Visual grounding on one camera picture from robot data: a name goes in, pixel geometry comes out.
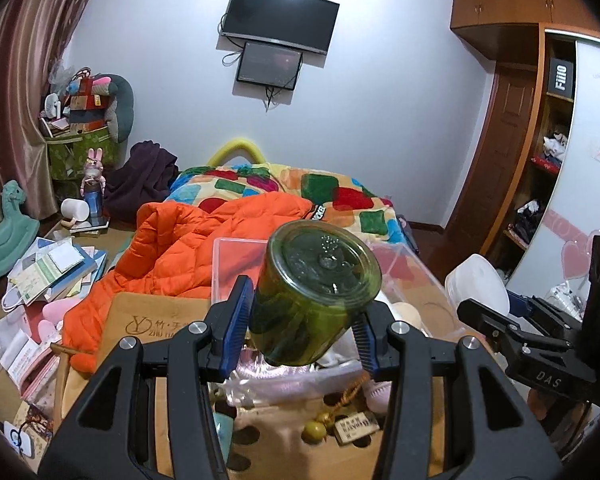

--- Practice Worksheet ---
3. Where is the teal rocking horse toy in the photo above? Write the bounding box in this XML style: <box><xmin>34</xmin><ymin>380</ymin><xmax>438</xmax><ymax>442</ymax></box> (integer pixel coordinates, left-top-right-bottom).
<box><xmin>0</xmin><ymin>180</ymin><xmax>40</xmax><ymax>277</ymax></box>

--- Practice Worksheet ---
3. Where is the small black wall monitor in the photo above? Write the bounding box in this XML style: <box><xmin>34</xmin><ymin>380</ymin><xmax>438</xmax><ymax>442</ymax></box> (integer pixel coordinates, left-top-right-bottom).
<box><xmin>236</xmin><ymin>41</ymin><xmax>303</xmax><ymax>91</ymax></box>

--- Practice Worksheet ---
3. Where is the dark purple clothing heap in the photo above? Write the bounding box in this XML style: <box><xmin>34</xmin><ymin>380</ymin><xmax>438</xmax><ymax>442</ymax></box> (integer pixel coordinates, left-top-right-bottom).
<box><xmin>104</xmin><ymin>141</ymin><xmax>180</xmax><ymax>223</ymax></box>

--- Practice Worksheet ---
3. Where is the large black wall television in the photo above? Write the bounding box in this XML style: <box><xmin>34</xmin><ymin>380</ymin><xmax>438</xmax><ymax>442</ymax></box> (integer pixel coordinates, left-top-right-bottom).
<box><xmin>221</xmin><ymin>0</ymin><xmax>340</xmax><ymax>55</ymax></box>

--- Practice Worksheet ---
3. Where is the pile of books and papers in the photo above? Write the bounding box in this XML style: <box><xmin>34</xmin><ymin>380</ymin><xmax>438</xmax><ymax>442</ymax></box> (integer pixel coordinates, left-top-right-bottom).
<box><xmin>1</xmin><ymin>237</ymin><xmax>106</xmax><ymax>313</ymax></box>

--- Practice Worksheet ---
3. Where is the orange puffer jacket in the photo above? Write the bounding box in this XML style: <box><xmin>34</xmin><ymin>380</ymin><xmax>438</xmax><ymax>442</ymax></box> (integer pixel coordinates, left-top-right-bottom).
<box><xmin>62</xmin><ymin>192</ymin><xmax>313</xmax><ymax>375</ymax></box>

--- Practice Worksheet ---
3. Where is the pink rabbit doll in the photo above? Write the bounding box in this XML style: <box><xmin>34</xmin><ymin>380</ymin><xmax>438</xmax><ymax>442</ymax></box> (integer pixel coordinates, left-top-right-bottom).
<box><xmin>80</xmin><ymin>148</ymin><xmax>106</xmax><ymax>226</ymax></box>

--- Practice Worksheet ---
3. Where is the grey plush cushion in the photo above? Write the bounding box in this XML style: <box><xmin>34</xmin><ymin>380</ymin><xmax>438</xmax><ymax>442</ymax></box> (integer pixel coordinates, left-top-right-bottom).
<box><xmin>105</xmin><ymin>74</ymin><xmax>134</xmax><ymax>144</ymax></box>

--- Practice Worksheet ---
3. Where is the black FiiO box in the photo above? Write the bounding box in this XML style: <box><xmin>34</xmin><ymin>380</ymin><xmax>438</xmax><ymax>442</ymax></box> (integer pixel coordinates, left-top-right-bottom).
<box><xmin>547</xmin><ymin>58</ymin><xmax>574</xmax><ymax>99</ymax></box>

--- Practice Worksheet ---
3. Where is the colourful patchwork blanket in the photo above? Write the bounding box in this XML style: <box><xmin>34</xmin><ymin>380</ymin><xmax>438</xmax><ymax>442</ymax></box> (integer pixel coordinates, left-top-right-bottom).
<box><xmin>168</xmin><ymin>162</ymin><xmax>406</xmax><ymax>244</ymax></box>

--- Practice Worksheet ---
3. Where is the green storage box with toys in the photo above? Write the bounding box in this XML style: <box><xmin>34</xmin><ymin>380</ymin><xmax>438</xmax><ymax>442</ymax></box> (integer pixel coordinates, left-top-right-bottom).
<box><xmin>46</xmin><ymin>127</ymin><xmax>119</xmax><ymax>181</ymax></box>

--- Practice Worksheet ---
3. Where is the green glass jar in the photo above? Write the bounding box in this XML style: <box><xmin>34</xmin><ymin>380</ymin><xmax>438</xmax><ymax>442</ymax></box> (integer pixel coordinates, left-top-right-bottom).
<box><xmin>249</xmin><ymin>220</ymin><xmax>382</xmax><ymax>366</ymax></box>

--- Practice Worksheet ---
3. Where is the wooden wardrobe with shelves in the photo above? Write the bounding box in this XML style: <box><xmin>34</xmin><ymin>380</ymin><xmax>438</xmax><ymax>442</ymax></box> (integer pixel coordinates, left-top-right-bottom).
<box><xmin>445</xmin><ymin>0</ymin><xmax>600</xmax><ymax>276</ymax></box>

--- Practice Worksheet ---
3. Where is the wooden tag with text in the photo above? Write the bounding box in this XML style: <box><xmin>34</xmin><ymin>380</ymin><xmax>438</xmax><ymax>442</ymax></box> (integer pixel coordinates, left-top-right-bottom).
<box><xmin>334</xmin><ymin>412</ymin><xmax>380</xmax><ymax>445</ymax></box>

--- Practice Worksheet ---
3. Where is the pink striped curtain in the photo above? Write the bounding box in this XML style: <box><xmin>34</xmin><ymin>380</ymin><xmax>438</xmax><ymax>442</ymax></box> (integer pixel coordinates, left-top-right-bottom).
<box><xmin>0</xmin><ymin>0</ymin><xmax>88</xmax><ymax>221</ymax></box>

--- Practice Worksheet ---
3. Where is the white mug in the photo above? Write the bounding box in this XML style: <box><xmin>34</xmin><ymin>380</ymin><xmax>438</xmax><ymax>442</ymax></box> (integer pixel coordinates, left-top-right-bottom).
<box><xmin>60</xmin><ymin>198</ymin><xmax>91</xmax><ymax>222</ymax></box>

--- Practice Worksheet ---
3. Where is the clear plastic storage bin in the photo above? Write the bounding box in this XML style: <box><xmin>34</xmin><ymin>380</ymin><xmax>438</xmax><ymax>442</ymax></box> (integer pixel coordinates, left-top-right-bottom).
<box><xmin>211</xmin><ymin>237</ymin><xmax>466</xmax><ymax>408</ymax></box>

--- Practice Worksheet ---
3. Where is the yellow foam headboard arch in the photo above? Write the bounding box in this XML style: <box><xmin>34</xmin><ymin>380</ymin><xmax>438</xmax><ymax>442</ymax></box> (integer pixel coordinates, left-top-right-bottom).
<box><xmin>207</xmin><ymin>136</ymin><xmax>266</xmax><ymax>166</ymax></box>

